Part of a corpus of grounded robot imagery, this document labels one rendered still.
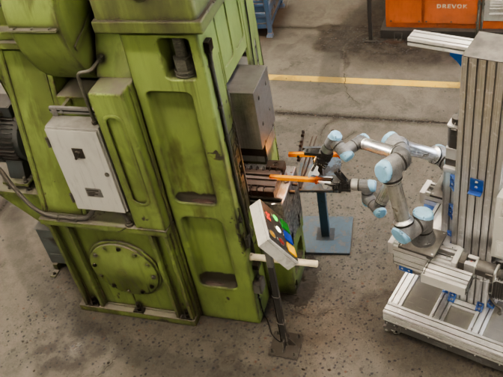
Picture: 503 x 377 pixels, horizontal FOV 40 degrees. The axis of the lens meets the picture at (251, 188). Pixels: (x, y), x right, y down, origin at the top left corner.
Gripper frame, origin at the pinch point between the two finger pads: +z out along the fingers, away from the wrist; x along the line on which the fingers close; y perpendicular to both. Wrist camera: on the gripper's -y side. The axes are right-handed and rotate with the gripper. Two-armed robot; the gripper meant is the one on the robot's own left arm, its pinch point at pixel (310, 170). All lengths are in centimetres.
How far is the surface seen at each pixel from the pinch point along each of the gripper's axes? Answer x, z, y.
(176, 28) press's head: -47, -88, -99
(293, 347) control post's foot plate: -60, 97, 45
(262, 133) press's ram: -13.8, -22.1, -37.8
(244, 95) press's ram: -17, -45, -57
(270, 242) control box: -73, -5, -9
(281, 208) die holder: -16.0, 26.4, -5.2
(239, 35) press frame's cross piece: 15, -57, -75
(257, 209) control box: -50, 0, -21
